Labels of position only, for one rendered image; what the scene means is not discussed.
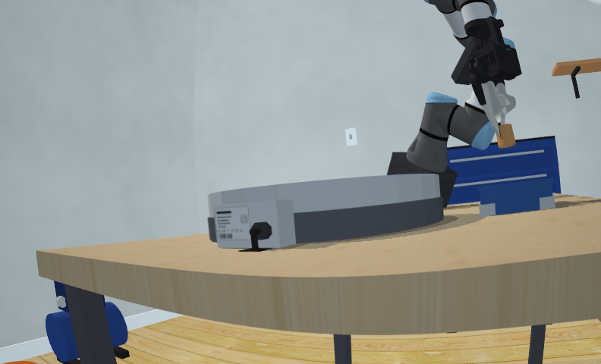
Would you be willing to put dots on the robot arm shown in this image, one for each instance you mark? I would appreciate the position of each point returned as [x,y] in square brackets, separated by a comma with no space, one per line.
[442,116]

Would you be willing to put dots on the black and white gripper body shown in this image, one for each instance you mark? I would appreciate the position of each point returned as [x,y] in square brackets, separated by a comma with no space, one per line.
[492,57]

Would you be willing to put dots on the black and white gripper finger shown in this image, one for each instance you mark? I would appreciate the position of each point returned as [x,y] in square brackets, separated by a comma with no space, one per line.
[491,101]
[510,102]

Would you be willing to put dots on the bronze bushing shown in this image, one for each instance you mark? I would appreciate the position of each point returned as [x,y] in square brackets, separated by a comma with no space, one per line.
[507,136]

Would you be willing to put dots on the blue crate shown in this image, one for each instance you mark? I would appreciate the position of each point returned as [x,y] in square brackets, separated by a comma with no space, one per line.
[516,197]

